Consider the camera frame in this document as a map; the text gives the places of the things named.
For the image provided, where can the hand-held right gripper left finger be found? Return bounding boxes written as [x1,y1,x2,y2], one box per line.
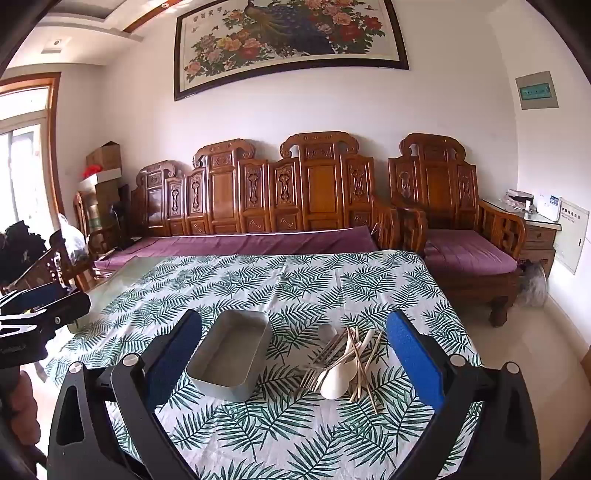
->
[47,309,204,480]

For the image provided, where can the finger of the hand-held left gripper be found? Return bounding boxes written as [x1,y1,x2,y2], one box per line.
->
[23,290,92,337]
[0,282,77,315]

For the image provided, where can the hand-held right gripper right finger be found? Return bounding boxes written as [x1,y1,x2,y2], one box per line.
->
[386,309,542,480]

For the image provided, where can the rectangular metal tray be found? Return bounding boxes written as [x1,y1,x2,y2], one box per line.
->
[185,309,271,402]

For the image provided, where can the person's left hand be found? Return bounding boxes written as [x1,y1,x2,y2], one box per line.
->
[7,369,41,445]

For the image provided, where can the dark wooden chair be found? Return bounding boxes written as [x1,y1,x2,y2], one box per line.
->
[28,228,100,296]

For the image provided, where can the black bag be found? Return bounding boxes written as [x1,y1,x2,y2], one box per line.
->
[0,220,44,282]

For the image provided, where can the white plastic bag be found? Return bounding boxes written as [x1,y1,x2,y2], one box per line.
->
[58,213,88,264]

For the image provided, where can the carved wooden armchair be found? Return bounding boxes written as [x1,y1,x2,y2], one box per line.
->
[73,190,134,259]
[388,133,527,328]

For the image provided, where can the large brown cardboard box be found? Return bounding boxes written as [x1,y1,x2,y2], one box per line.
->
[81,178,122,232]

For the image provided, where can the purple armchair cushion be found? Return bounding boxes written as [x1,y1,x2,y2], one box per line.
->
[425,228,519,276]

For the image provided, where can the purple sofa cushion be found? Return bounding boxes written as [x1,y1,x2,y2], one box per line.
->
[95,226,377,273]

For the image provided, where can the leaf print tablecloth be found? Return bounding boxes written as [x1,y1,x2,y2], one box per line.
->
[44,251,485,480]

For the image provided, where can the white box with red flowers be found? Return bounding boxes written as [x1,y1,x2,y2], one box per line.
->
[78,166,123,192]

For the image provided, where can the clear plastic bag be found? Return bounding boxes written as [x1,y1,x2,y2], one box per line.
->
[517,263,548,308]

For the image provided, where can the wooden framed glass door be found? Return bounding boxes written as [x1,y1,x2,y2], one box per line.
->
[0,71,63,232]

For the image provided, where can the wooden side table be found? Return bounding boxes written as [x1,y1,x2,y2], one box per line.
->
[480,198,561,280]

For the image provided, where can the carved wooden sofa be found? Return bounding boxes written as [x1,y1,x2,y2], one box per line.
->
[88,130,400,278]

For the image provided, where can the white device on table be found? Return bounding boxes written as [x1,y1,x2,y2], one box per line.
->
[538,194,561,222]

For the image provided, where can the framed peacock flower painting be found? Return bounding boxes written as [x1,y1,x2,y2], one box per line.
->
[173,0,410,102]

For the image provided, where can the white wall distribution panel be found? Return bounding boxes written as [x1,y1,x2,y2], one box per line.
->
[553,197,583,275]

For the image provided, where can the grey wall electrical box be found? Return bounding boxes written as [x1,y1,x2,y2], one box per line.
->
[516,71,559,110]

